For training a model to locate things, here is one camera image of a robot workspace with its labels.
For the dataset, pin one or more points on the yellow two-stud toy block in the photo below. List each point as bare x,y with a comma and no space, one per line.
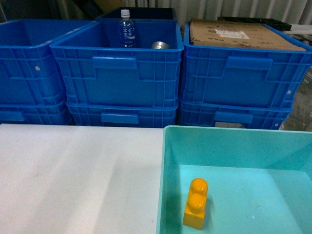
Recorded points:
195,208

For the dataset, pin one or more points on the brown cardboard box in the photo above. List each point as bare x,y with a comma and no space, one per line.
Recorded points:
237,35

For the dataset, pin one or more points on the silver metal can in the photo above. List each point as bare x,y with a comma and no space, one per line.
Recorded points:
160,45

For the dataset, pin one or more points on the blue crate bottom middle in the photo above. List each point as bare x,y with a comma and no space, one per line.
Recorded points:
122,116

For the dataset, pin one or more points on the blue crate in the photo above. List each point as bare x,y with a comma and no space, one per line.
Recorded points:
203,114
29,73
122,116
98,70
51,114
242,77

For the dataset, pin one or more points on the blue crate top middle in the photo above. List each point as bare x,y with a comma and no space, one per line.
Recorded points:
98,70

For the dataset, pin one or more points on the clear water bottle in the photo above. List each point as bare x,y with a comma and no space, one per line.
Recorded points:
126,29

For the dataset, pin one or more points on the blue crate top right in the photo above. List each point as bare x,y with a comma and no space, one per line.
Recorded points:
242,77

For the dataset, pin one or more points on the blue crate bottom right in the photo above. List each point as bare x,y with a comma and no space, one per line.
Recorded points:
203,114

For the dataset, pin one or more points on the teal plastic tray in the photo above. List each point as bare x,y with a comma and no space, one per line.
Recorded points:
260,181

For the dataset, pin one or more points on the blue crate bottom left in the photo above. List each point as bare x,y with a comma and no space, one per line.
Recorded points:
51,114

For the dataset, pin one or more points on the blue crate top left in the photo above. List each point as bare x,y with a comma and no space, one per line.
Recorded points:
29,73

